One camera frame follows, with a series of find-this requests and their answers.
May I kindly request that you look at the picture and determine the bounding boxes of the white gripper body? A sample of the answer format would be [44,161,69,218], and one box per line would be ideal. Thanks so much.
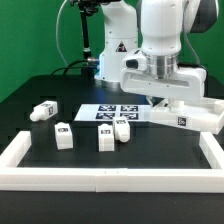
[120,67,206,101]

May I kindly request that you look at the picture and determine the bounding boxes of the white sheet with markers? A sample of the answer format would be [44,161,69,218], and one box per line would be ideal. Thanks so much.
[74,104,151,122]

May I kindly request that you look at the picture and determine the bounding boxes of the grey cable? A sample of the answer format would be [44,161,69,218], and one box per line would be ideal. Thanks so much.
[55,0,71,68]

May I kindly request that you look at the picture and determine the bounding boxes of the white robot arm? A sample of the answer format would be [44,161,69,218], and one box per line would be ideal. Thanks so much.
[95,0,219,101]

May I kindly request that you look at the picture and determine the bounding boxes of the white U-shaped fence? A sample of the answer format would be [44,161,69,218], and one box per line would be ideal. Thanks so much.
[0,131,224,193]

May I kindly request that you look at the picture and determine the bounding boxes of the white square table top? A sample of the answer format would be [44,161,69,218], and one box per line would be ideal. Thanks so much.
[149,98,224,134]

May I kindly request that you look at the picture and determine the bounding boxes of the black camera stand pole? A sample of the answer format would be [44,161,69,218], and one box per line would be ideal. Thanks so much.
[68,0,98,68]

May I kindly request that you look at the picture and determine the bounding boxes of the black cables on table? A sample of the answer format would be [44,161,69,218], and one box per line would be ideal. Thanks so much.
[50,59,100,76]

